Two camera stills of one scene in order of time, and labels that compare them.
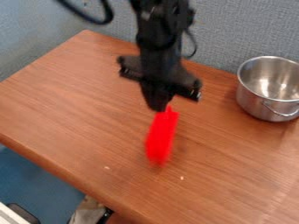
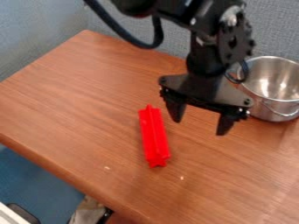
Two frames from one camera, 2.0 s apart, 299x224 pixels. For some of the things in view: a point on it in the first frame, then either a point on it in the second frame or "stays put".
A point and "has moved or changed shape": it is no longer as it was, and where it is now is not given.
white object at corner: [10, 216] stays put
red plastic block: [160, 136] has moved or changed shape
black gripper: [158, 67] → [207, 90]
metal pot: [267, 87] stays put
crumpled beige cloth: [88, 212] stays put
